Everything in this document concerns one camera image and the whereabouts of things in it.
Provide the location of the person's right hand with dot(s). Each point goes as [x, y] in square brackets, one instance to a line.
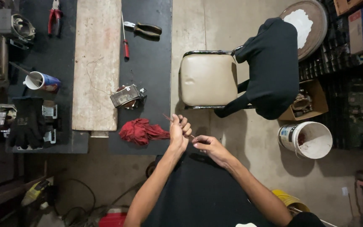
[211, 148]

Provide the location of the person's left hand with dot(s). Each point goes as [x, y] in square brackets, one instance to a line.
[177, 135]

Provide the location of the person's left fingers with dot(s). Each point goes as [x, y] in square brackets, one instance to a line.
[184, 124]

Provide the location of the red cloth rag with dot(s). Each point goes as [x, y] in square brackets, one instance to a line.
[140, 131]

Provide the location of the beige cushioned chair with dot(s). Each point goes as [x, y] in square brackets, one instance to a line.
[208, 79]

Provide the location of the small metal transformer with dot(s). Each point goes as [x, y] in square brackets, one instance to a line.
[127, 96]

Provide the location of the person's black clothing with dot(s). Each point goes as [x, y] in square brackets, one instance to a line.
[200, 192]

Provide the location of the black garment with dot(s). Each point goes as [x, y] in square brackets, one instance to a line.
[269, 69]

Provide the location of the worn wooden board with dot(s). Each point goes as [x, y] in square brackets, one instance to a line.
[97, 63]

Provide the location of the red plastic container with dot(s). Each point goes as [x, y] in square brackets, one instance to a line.
[112, 219]

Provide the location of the white plastic bucket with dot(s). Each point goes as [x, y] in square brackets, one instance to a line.
[307, 138]

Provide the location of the cardboard box of metal parts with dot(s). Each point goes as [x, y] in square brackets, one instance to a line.
[307, 101]

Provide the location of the yellow plastic container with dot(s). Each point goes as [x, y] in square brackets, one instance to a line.
[290, 200]

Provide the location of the white blue printed cup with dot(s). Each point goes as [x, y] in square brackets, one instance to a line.
[41, 82]

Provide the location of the black work glove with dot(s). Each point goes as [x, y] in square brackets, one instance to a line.
[27, 123]

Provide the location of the round metal tray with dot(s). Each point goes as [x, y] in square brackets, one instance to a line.
[309, 26]

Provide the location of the yellow power tool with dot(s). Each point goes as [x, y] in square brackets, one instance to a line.
[35, 190]

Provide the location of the stack of black crates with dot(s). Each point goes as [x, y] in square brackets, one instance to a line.
[342, 78]

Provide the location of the grey metal motor housing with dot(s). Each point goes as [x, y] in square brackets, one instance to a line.
[22, 27]

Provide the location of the brown cardboard carton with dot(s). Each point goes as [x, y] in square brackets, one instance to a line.
[347, 5]

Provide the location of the metal bracket parts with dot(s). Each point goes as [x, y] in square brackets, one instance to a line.
[49, 123]

